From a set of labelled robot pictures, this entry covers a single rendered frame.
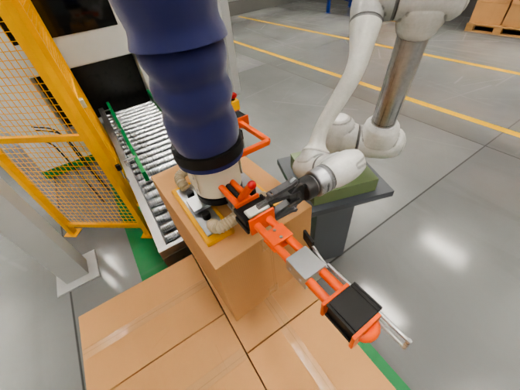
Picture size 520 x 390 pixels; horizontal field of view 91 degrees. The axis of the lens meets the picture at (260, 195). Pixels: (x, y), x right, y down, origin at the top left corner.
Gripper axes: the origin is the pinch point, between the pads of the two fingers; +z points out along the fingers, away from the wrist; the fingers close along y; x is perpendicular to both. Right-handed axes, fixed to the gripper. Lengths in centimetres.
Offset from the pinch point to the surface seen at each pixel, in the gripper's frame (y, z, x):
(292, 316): 65, -5, -9
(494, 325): 120, -113, -65
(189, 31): -43.6, 1.1, 16.3
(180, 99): -29.9, 6.6, 19.0
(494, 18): 97, -705, 224
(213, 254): 13.1, 14.9, 4.9
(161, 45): -42.1, 7.3, 17.8
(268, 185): 13.6, -17.4, 21.1
